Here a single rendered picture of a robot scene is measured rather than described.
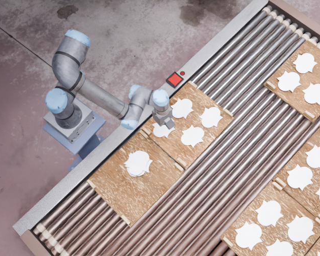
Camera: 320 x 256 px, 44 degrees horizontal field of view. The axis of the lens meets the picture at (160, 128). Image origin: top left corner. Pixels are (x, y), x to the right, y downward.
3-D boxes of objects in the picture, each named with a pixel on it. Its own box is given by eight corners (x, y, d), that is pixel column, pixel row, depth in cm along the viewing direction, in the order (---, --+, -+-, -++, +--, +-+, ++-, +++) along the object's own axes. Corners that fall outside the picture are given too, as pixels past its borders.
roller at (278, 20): (45, 244, 210) (42, 243, 206) (278, 17, 257) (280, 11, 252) (52, 250, 209) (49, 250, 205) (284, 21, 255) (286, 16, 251)
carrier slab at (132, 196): (86, 181, 217) (85, 181, 216) (140, 130, 227) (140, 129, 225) (130, 227, 207) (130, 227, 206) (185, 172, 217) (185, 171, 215)
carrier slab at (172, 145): (140, 129, 227) (139, 128, 226) (188, 82, 237) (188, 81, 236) (186, 170, 217) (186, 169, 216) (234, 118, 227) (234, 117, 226)
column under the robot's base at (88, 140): (67, 169, 317) (28, 129, 236) (99, 134, 327) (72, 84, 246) (102, 199, 306) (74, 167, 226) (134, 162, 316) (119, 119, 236)
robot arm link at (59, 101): (49, 116, 217) (38, 104, 204) (59, 94, 221) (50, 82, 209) (68, 122, 214) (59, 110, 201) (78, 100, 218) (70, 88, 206)
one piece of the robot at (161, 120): (165, 124, 196) (166, 135, 211) (179, 113, 198) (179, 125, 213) (149, 107, 200) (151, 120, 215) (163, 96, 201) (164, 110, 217)
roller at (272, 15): (39, 237, 212) (36, 235, 207) (272, 12, 258) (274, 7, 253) (45, 244, 210) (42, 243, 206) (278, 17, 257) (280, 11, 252)
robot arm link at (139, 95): (124, 100, 189) (146, 107, 187) (133, 80, 193) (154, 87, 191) (126, 107, 196) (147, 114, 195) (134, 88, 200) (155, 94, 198)
